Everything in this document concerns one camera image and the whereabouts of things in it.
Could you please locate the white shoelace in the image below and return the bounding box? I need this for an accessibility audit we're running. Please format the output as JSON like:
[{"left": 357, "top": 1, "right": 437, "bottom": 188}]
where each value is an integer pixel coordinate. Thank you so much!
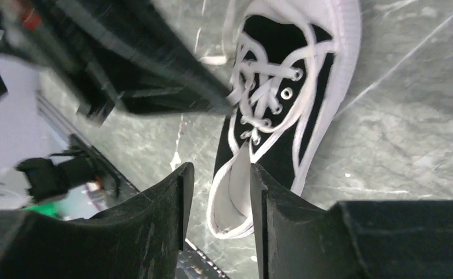
[{"left": 199, "top": 0, "right": 337, "bottom": 146}]

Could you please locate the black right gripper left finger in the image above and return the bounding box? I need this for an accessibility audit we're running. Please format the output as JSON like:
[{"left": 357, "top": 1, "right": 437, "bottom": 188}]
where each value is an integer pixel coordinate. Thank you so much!
[{"left": 0, "top": 162, "right": 195, "bottom": 278}]

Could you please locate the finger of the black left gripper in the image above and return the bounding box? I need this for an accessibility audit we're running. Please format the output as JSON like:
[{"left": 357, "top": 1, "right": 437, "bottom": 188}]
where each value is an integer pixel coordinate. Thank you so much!
[{"left": 76, "top": 69, "right": 233, "bottom": 124}]

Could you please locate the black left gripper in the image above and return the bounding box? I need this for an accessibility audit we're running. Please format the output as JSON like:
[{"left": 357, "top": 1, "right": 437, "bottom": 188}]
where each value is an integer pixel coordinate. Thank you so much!
[{"left": 0, "top": 0, "right": 235, "bottom": 112}]

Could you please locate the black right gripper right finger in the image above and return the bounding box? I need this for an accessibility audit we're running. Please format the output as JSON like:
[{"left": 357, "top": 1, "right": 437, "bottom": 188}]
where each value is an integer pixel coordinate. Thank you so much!
[{"left": 250, "top": 164, "right": 453, "bottom": 278}]

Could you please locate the black white canvas sneaker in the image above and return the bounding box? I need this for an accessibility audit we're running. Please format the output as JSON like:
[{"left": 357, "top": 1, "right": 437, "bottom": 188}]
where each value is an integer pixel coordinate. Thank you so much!
[{"left": 206, "top": 0, "right": 362, "bottom": 240}]

